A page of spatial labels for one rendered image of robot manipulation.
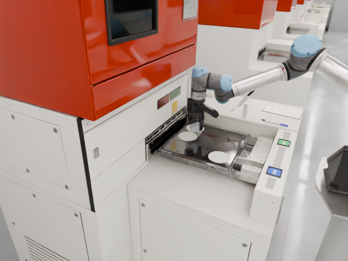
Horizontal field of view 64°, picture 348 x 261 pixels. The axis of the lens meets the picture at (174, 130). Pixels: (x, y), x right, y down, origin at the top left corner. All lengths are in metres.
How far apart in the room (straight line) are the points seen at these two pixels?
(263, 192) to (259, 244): 0.20
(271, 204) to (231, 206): 0.18
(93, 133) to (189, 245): 0.65
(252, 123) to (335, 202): 0.54
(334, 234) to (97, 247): 1.11
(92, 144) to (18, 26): 0.43
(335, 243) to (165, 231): 0.83
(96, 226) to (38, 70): 0.63
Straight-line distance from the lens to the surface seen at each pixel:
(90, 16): 0.85
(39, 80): 1.03
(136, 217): 1.38
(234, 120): 1.59
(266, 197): 1.08
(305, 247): 2.31
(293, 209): 2.56
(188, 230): 1.25
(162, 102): 1.37
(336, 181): 1.40
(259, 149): 1.47
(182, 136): 1.48
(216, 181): 1.31
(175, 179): 1.30
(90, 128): 0.98
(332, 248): 1.67
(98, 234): 1.26
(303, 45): 1.36
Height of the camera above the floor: 1.62
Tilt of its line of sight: 28 degrees down
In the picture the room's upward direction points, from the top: 1 degrees clockwise
